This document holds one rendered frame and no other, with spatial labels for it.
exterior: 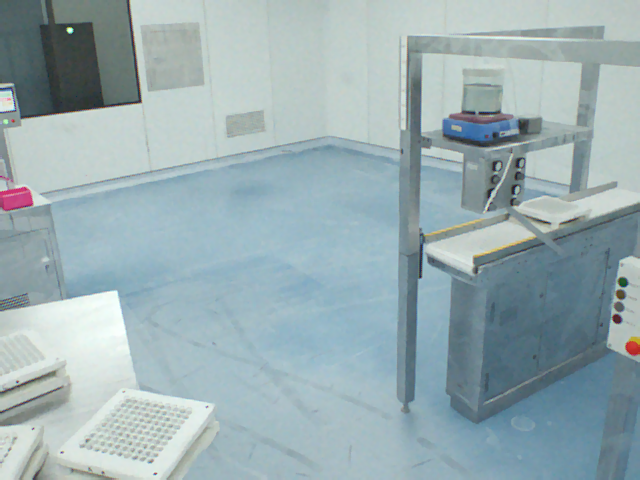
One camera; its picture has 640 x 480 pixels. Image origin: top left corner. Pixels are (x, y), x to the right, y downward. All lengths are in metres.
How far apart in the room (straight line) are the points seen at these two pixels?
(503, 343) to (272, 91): 5.54
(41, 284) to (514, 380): 2.58
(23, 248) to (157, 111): 3.55
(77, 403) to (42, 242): 2.16
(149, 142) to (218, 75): 1.13
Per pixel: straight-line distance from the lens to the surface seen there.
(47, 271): 3.74
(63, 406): 1.62
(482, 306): 2.50
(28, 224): 3.64
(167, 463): 1.26
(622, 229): 3.04
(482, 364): 2.62
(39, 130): 6.50
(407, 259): 2.44
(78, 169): 6.66
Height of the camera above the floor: 1.70
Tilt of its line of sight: 20 degrees down
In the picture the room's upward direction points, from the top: 2 degrees counter-clockwise
